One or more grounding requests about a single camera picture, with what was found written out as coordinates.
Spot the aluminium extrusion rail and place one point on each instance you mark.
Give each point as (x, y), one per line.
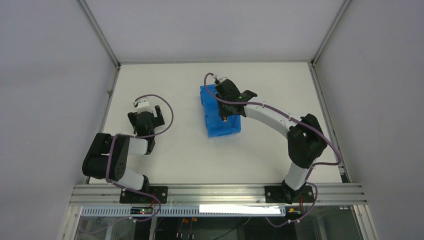
(325, 194)

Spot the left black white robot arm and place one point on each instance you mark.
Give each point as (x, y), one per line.
(108, 155)

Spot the white label strip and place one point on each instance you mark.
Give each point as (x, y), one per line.
(239, 209)

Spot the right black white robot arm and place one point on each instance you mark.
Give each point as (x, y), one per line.
(304, 143)

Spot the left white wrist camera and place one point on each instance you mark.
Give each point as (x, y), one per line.
(142, 105)

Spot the blue plastic storage bin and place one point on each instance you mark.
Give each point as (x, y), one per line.
(215, 126)

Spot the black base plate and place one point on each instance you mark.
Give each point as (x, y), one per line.
(276, 194)
(131, 197)

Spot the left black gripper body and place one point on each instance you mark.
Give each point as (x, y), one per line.
(145, 120)

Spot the slotted grey cable duct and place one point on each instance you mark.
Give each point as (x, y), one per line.
(165, 211)

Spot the small black controller board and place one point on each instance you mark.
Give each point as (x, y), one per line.
(141, 211)

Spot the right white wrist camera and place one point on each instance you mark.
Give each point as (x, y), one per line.
(219, 80)

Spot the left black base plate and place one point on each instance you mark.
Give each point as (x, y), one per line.
(131, 197)

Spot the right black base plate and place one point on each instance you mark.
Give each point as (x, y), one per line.
(276, 194)

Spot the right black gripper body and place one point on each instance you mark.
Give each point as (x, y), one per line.
(226, 110)

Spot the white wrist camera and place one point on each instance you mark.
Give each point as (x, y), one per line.
(142, 105)
(219, 80)

